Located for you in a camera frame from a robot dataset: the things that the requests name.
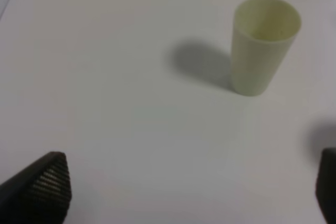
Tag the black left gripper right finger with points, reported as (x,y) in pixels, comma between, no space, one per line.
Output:
(325,185)

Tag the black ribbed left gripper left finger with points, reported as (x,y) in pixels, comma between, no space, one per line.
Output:
(40,193)

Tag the pale green plastic cup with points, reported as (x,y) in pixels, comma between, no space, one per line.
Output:
(263,32)

